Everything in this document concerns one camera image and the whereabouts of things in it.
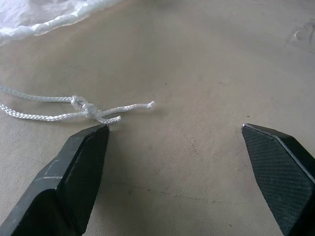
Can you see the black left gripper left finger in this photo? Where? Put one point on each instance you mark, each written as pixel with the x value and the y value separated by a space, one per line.
pixel 61 182

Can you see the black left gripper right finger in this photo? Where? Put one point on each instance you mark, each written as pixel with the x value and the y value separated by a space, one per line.
pixel 283 172

